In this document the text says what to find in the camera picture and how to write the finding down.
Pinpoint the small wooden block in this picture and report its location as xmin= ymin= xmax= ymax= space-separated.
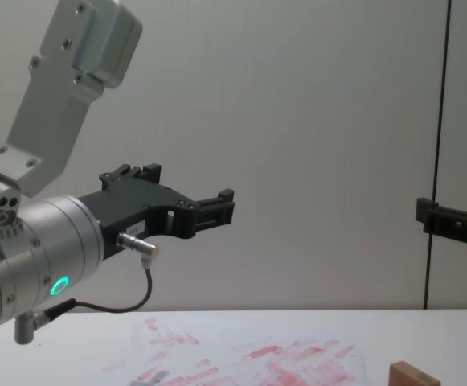
xmin=388 ymin=360 xmax=443 ymax=386

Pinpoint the thin dark gripper cable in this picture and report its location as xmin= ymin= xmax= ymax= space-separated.
xmin=31 ymin=231 xmax=162 ymax=327

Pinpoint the white sheet with red stains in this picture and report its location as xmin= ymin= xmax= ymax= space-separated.
xmin=99 ymin=316 xmax=367 ymax=386

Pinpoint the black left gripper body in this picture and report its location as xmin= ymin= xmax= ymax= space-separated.
xmin=77 ymin=175 xmax=197 ymax=265

